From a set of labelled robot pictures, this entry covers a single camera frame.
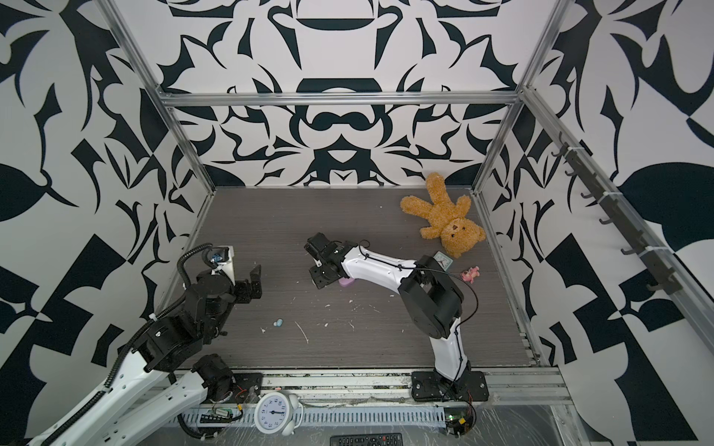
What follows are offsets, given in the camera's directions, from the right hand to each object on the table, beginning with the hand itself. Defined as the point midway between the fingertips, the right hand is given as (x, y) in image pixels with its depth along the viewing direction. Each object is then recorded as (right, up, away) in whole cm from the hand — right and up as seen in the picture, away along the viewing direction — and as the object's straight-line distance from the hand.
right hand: (319, 272), depth 90 cm
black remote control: (+15, -35, -23) cm, 44 cm away
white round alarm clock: (-7, -30, -21) cm, 37 cm away
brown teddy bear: (+44, +18, +12) cm, 49 cm away
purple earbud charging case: (+9, -3, +2) cm, 9 cm away
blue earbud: (-11, -14, -5) cm, 19 cm away
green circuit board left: (-22, -30, -21) cm, 43 cm away
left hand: (-18, +6, -18) cm, 26 cm away
